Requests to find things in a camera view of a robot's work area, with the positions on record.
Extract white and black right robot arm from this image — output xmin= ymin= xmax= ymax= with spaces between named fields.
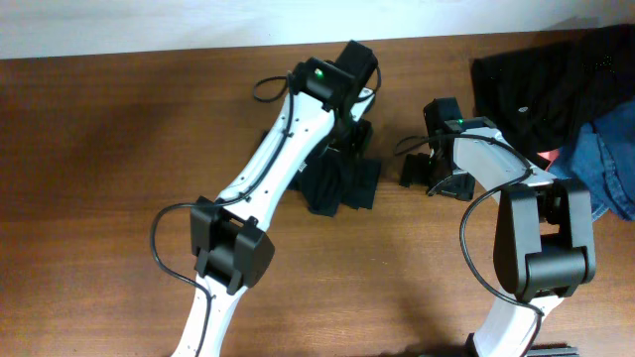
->
xmin=400 ymin=97 xmax=596 ymax=357

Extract dark green cloth garment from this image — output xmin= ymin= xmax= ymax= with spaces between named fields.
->
xmin=278 ymin=121 xmax=382 ymax=217

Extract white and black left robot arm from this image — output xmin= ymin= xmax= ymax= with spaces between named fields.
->
xmin=174 ymin=41 xmax=380 ymax=356

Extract blue denim jeans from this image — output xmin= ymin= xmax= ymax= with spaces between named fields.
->
xmin=549 ymin=100 xmax=634 ymax=221

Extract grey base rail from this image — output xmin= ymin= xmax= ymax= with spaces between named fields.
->
xmin=526 ymin=345 xmax=580 ymax=357

